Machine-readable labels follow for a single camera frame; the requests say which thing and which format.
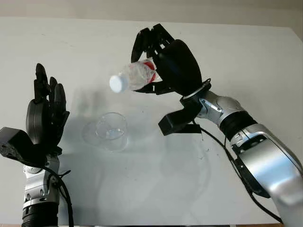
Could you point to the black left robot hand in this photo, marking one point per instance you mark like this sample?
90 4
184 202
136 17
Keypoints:
40 118

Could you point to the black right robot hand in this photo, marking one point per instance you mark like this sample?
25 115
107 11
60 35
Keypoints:
182 66

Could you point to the clear water bottle white cap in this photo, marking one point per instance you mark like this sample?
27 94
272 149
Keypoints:
135 75

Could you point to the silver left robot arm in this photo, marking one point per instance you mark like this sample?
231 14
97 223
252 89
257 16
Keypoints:
38 189

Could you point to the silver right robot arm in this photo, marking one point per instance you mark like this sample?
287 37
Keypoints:
267 160

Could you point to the clear plastic cup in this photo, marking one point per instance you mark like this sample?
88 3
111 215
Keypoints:
109 132

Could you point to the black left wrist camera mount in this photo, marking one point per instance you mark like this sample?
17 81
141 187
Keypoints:
14 142

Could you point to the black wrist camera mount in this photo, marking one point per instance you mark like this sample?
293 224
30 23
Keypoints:
180 118
14 142

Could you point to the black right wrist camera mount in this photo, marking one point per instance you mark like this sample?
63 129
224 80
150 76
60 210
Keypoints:
180 118

